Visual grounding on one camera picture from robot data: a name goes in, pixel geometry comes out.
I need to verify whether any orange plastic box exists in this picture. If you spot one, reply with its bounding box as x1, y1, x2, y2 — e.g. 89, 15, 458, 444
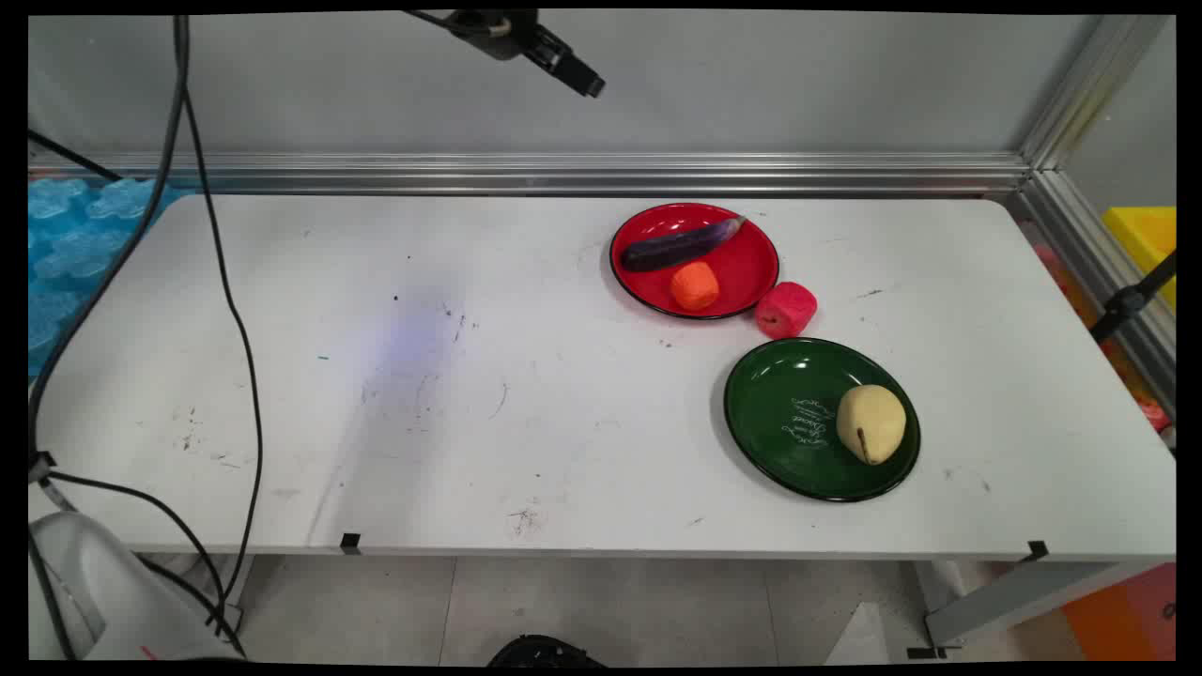
1061, 563, 1177, 661

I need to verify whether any blue foam puzzle mat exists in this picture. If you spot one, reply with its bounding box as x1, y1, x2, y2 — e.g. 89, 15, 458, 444
28, 177, 184, 376

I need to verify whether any red round plate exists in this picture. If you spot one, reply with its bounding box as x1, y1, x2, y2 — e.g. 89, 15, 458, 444
609, 202, 780, 321

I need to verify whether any black object on floor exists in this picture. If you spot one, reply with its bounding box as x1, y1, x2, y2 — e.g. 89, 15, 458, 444
486, 635, 607, 668

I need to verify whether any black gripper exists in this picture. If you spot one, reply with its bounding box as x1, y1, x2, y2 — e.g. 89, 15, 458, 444
445, 9, 607, 100

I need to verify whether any yellow plastic bin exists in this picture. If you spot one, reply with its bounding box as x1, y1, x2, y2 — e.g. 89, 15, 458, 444
1102, 206, 1177, 311

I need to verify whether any dark green round plate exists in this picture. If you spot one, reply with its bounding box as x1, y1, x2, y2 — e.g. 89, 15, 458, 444
723, 337, 922, 503

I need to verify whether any purple toy eggplant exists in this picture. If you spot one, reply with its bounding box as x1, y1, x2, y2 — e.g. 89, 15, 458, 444
620, 215, 748, 274

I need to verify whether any orange round fruit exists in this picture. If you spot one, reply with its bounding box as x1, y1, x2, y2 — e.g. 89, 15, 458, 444
670, 261, 721, 313

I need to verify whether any pink red toy fruit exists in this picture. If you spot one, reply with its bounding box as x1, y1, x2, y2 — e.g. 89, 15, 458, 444
755, 281, 819, 340

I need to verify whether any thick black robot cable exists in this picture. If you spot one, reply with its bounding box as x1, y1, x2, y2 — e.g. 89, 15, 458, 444
28, 14, 192, 470

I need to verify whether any black stand clamp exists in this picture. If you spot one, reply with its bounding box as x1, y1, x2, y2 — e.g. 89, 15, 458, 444
1089, 252, 1177, 344

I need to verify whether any thin black diagonal cable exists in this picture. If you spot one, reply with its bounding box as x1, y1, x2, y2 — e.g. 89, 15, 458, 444
28, 130, 123, 182

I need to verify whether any thin black hanging cable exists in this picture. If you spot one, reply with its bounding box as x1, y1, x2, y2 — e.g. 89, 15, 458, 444
181, 89, 264, 639

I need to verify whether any yellow toy pear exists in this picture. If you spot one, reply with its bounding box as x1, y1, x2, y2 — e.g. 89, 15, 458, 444
836, 384, 909, 467

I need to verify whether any grey metal table leg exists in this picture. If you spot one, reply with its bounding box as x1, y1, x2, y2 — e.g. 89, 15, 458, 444
906, 561, 1156, 658

